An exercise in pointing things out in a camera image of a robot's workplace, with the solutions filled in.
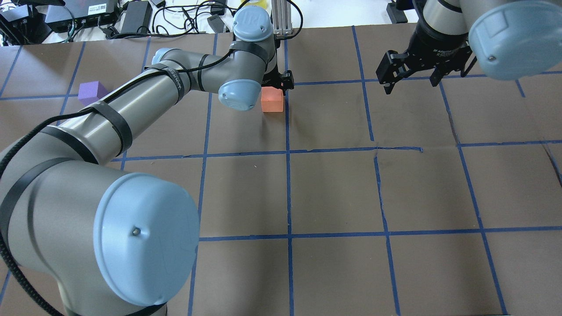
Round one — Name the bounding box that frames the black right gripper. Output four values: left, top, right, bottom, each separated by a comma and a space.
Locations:
376, 31, 476, 95

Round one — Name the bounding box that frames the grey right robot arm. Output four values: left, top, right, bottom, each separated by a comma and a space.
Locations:
376, 0, 562, 94

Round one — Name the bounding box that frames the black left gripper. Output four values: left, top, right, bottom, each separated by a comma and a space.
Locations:
262, 39, 295, 96

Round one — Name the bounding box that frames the orange foam block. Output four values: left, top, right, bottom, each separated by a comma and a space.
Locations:
260, 86, 285, 113

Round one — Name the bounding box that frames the aluminium frame post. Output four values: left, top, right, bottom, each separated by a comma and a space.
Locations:
271, 0, 293, 40

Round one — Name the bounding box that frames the purple foam block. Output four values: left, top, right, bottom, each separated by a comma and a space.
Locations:
78, 81, 109, 106

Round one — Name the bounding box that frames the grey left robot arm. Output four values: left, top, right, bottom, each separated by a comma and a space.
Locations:
1, 4, 278, 316

